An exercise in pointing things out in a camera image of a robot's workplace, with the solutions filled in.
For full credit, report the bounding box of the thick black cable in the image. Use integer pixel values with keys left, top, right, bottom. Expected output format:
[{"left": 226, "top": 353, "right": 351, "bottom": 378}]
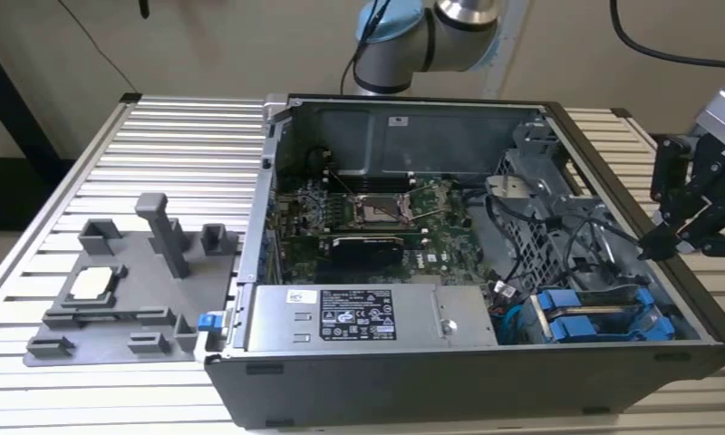
[{"left": 608, "top": 0, "right": 725, "bottom": 73}]

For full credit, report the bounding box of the black graphics card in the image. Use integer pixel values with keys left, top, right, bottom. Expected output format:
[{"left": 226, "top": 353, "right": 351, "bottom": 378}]
[{"left": 328, "top": 234, "right": 408, "bottom": 276}]

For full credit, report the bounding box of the blue case latch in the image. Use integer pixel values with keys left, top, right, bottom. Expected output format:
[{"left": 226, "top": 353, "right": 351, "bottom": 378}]
[{"left": 196, "top": 311, "right": 227, "bottom": 337}]

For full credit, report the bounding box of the blue flat cable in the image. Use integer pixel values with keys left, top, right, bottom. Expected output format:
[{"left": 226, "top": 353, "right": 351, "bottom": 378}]
[{"left": 496, "top": 305, "right": 524, "bottom": 344}]

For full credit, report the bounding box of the hard disk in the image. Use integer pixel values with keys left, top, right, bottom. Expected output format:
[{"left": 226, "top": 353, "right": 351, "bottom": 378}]
[{"left": 535, "top": 287, "right": 664, "bottom": 319}]

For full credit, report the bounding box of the grey metal disk bay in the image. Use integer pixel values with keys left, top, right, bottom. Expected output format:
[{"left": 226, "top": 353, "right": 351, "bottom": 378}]
[{"left": 523, "top": 278, "right": 688, "bottom": 348}]

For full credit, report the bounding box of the black flat cable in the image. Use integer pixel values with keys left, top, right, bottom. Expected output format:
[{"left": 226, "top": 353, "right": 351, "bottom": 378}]
[{"left": 482, "top": 192, "right": 522, "bottom": 294}]

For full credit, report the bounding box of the silver CPU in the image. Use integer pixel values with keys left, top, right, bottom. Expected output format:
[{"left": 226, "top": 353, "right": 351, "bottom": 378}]
[{"left": 62, "top": 266, "right": 127, "bottom": 301}]

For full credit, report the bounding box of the black disk power wire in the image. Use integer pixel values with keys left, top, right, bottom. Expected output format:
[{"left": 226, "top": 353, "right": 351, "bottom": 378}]
[{"left": 586, "top": 217, "right": 643, "bottom": 255}]

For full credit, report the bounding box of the grey parts rack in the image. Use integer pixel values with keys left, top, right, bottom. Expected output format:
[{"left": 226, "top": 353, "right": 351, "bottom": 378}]
[{"left": 22, "top": 191, "right": 248, "bottom": 367}]

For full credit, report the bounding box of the CPU socket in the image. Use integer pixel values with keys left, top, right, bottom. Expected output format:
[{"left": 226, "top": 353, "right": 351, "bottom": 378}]
[{"left": 351, "top": 193, "right": 414, "bottom": 227}]

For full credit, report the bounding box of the open black PC case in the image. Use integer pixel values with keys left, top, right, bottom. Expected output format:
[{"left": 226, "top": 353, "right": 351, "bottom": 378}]
[{"left": 203, "top": 92, "right": 725, "bottom": 430}]

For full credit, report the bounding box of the green motherboard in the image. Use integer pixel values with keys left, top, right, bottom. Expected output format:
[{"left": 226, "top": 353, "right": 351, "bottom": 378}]
[{"left": 275, "top": 174, "right": 503, "bottom": 291}]

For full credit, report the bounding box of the silver power supply unit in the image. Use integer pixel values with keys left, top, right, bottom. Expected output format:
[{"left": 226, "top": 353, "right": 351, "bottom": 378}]
[{"left": 244, "top": 284, "right": 499, "bottom": 353}]

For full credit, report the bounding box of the empty blue disk carrier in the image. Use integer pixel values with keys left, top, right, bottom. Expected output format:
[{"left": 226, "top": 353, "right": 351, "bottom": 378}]
[{"left": 547, "top": 314, "right": 676, "bottom": 344}]

